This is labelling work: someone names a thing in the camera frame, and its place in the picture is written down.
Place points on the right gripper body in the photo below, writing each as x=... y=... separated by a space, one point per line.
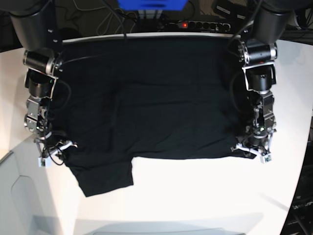
x=48 y=147

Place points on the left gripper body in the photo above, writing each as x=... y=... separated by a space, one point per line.
x=254 y=144

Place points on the black T-shirt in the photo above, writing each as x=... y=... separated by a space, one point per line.
x=162 y=98

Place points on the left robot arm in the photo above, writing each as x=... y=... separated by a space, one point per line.
x=258 y=51

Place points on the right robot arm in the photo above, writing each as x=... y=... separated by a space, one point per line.
x=37 y=31

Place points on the white power strip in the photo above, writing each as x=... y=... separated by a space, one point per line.
x=197 y=26

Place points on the blue box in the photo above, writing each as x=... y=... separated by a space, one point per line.
x=172 y=5

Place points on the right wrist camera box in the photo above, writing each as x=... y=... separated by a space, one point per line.
x=44 y=162

